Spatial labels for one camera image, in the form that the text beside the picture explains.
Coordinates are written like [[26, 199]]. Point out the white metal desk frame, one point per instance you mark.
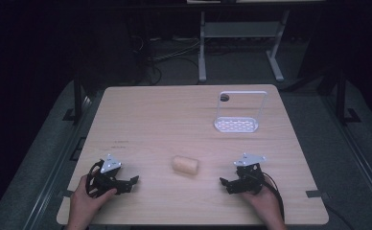
[[241, 29]]

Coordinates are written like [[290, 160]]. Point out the aluminium rail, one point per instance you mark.
[[59, 159], [360, 153]]

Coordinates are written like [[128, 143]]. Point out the clear plastic tray stand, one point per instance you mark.
[[237, 124]]

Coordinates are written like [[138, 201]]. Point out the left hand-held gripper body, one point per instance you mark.
[[110, 164]]

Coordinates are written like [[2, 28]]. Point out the black metal post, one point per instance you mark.
[[341, 96], [77, 99]]

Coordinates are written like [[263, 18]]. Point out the person's left hand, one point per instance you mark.
[[85, 204]]

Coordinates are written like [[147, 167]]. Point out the person's right hand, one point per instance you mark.
[[264, 204]]

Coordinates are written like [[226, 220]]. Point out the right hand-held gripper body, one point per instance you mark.
[[249, 177]]

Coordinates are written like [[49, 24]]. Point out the beige bread roll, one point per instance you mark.
[[185, 165]]

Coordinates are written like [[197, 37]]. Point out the grey tape strip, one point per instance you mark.
[[314, 193], [66, 193]]

